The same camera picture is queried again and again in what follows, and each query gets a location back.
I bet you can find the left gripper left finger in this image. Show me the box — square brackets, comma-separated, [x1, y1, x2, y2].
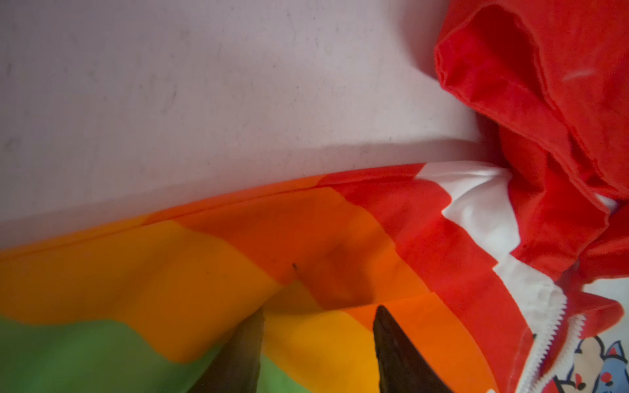
[188, 309, 265, 393]

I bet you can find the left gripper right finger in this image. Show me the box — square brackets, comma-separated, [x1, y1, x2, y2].
[373, 306, 452, 393]

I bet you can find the rainbow red hooded jacket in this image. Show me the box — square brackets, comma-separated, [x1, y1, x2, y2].
[1, 1, 628, 392]

